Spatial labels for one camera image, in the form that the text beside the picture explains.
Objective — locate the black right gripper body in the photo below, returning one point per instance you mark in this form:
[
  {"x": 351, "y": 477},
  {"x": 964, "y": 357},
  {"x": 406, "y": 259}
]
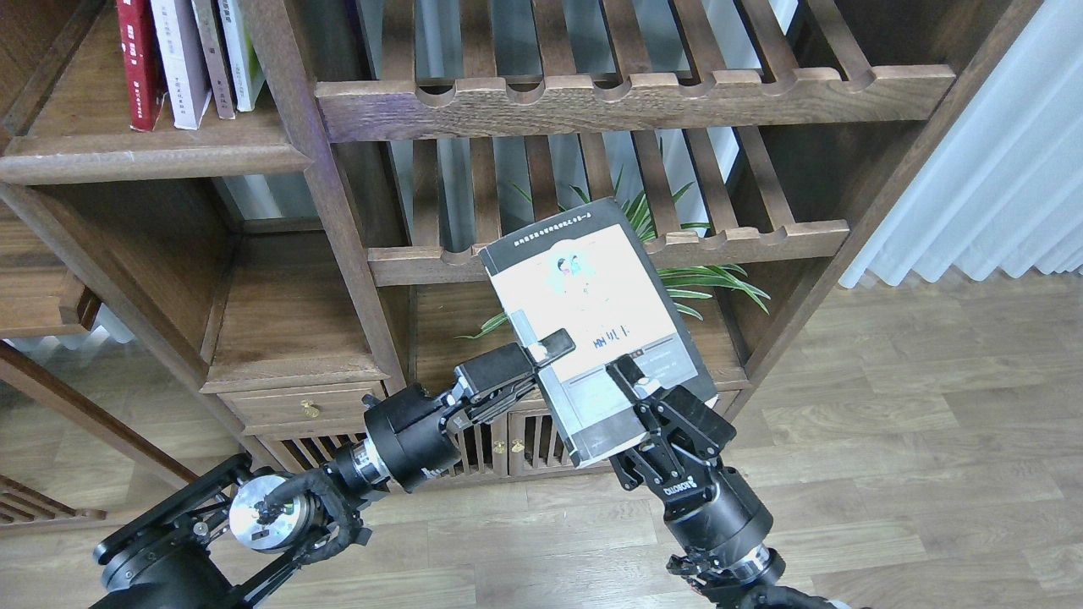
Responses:
[{"x": 708, "y": 507}]

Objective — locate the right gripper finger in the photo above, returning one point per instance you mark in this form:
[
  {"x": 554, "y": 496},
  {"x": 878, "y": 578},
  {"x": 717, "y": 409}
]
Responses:
[{"x": 642, "y": 392}]

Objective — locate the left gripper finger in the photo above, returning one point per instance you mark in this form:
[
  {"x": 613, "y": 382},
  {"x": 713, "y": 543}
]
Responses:
[{"x": 548, "y": 350}]

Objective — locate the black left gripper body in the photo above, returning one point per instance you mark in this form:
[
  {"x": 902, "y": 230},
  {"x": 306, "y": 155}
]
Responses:
[{"x": 410, "y": 436}]

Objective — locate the yellow and black thick book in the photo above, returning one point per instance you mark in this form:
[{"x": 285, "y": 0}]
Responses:
[{"x": 587, "y": 272}]

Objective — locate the pale lilac paperback book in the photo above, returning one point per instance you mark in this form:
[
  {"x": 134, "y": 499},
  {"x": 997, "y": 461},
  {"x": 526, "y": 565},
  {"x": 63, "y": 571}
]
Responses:
[{"x": 179, "y": 42}]

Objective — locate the red paperback book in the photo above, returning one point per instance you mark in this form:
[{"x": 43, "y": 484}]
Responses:
[{"x": 146, "y": 85}]

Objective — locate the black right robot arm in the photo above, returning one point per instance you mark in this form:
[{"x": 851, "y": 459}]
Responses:
[{"x": 747, "y": 588}]

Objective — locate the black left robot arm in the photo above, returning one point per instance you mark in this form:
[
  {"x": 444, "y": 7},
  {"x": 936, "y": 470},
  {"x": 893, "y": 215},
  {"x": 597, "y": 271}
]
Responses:
[{"x": 231, "y": 538}]

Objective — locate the green spider plant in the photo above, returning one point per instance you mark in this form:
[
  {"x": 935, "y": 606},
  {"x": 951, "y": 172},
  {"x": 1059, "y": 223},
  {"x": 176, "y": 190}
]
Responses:
[{"x": 676, "y": 280}]

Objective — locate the brass drawer knob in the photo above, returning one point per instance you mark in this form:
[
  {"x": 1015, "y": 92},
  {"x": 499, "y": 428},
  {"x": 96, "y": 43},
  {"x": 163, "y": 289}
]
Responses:
[{"x": 311, "y": 409}]

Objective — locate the dark wooden bookshelf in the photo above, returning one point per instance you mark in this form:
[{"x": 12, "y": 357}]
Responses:
[{"x": 801, "y": 156}]

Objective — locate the white green upright book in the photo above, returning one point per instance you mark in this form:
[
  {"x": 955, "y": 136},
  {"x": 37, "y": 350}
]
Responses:
[{"x": 247, "y": 74}]

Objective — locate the white curtain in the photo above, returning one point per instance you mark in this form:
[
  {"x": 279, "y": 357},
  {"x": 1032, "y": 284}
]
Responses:
[{"x": 1003, "y": 191}]

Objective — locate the brown upright book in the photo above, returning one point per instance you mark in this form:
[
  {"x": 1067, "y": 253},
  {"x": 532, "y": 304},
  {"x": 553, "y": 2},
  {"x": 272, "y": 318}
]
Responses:
[{"x": 213, "y": 47}]

